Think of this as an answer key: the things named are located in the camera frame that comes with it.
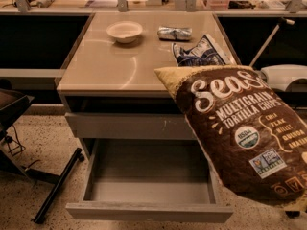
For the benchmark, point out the brown tortilla chip bag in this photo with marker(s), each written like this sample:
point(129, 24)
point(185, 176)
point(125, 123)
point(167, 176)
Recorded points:
point(256, 143)

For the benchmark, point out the grey drawer cabinet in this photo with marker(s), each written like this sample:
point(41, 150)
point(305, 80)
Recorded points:
point(105, 76)

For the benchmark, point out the grey upper drawer front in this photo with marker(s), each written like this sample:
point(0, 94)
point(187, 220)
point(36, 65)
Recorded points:
point(129, 126)

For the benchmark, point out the blue crumpled chip bag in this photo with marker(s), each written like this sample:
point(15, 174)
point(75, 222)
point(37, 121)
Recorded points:
point(206, 52)

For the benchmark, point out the open grey lower drawer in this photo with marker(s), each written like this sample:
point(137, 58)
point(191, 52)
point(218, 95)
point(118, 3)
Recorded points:
point(149, 180)

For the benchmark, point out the silver crushed can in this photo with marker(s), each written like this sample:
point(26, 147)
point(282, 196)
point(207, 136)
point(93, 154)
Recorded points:
point(176, 34)

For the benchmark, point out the white paper bowl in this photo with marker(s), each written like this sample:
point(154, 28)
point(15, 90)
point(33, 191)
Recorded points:
point(124, 31)

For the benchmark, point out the white stick black tip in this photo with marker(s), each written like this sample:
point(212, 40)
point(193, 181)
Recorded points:
point(281, 21)

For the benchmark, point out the black caster wheel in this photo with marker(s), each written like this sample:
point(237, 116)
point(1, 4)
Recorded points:
point(292, 214)

